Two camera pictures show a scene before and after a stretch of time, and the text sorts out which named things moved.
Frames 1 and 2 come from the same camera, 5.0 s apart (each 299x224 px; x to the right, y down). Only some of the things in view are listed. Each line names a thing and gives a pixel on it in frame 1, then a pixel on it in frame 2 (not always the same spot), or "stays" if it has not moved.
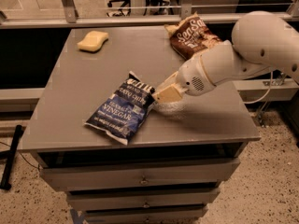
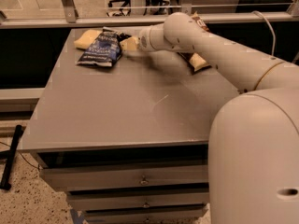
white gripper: [191, 76] -> [143, 41]
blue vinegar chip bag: [119, 115] -> [106, 49]
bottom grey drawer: [179, 215] stays
